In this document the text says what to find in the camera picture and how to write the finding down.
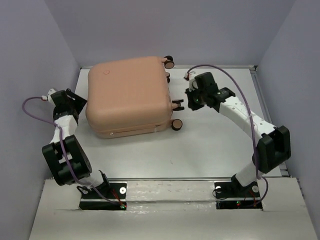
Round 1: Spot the pink hard-shell suitcase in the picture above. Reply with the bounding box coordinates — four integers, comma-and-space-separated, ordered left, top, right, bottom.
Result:
85, 55, 184, 139

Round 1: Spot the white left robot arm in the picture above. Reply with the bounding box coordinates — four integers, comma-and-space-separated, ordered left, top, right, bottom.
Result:
42, 88, 111, 198

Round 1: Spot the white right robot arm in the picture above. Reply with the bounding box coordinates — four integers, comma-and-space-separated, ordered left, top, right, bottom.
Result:
184, 71, 291, 198

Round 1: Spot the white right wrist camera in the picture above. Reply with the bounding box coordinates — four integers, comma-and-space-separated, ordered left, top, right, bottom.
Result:
184, 71, 198, 92

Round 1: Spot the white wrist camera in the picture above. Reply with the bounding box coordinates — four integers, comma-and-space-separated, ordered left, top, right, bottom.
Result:
184, 71, 198, 92
40, 88, 58, 104

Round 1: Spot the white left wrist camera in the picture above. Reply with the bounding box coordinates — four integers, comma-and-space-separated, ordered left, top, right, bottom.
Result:
40, 88, 58, 104

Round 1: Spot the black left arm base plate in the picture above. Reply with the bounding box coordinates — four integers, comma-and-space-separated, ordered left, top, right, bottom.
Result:
76, 181, 127, 211

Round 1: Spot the aluminium table rail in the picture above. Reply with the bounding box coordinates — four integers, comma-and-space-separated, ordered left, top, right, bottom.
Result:
107, 176, 293, 182

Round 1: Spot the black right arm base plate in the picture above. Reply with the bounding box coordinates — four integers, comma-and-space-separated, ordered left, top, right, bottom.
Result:
212, 181, 263, 210

